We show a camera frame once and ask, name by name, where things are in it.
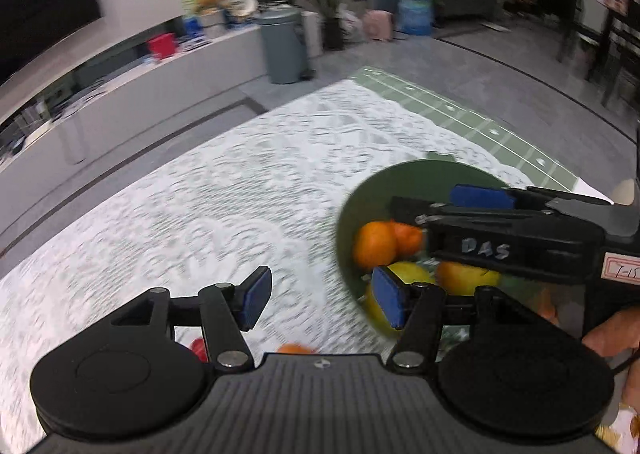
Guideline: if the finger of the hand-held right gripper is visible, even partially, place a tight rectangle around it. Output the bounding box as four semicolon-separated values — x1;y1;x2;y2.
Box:
449;184;615;215
389;195;548;227

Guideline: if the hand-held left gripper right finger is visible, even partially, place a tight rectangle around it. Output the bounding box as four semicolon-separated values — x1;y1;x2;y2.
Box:
371;266;583;375

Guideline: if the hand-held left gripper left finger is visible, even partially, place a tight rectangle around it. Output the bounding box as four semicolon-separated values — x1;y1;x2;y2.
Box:
107;266;273;375

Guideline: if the green bowl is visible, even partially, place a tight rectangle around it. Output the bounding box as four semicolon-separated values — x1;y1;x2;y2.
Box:
336;159;586;339

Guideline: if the yellow pear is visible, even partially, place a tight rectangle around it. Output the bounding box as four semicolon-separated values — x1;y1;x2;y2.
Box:
435;261;502;297

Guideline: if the person's right hand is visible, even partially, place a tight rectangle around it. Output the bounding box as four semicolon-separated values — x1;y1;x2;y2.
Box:
582;306;640;360

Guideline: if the yellow lemon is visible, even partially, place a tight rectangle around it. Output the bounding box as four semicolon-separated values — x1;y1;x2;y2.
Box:
362;261;438;333

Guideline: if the green grid tablecloth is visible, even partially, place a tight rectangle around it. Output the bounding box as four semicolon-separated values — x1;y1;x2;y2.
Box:
350;66;613;207

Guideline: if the white lace tablecloth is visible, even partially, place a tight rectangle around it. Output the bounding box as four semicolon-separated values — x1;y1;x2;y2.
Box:
0;78;536;454

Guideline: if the pink heater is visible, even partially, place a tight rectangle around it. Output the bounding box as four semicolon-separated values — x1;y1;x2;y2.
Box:
362;10;396;42

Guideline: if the white plastic bag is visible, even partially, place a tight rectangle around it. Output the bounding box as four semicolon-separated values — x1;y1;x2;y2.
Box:
340;6;365;42

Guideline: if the dark dining chair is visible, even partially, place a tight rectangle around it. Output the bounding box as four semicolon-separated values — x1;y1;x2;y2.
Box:
557;0;603;62

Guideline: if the dark dining table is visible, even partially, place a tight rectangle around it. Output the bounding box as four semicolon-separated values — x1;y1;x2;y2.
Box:
587;4;640;109

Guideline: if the blue water jug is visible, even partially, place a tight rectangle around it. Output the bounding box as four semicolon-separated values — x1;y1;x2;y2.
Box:
397;0;434;37

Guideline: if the grey pedal trash can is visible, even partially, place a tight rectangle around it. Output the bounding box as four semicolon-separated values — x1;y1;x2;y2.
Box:
257;6;313;84

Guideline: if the person's floral clothing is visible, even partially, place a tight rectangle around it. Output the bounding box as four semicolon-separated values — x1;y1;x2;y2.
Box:
597;401;640;454

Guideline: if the white television cabinet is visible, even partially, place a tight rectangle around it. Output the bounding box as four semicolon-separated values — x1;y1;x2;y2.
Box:
0;24;271;175

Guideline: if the white hand fan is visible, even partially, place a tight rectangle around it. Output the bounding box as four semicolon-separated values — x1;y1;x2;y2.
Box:
225;0;260;22

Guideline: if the red box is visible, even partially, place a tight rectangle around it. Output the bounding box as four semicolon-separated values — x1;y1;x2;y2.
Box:
147;32;178;59

